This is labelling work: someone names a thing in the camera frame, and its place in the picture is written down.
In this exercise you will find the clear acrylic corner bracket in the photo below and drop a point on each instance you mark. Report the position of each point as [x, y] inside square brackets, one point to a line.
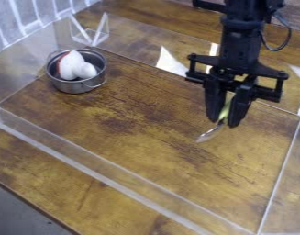
[87, 36]

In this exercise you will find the white red toy mushroom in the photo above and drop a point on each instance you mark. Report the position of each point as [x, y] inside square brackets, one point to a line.
[73, 67]

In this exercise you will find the green handled metal spoon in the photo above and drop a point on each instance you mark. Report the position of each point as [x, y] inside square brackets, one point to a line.
[213, 132]

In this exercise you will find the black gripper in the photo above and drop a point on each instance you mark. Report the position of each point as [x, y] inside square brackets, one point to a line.
[219, 80]

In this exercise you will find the small silver metal pot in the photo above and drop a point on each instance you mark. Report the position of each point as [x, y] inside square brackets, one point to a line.
[79, 85]

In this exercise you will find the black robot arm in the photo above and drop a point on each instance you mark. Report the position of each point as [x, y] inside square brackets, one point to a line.
[243, 20]

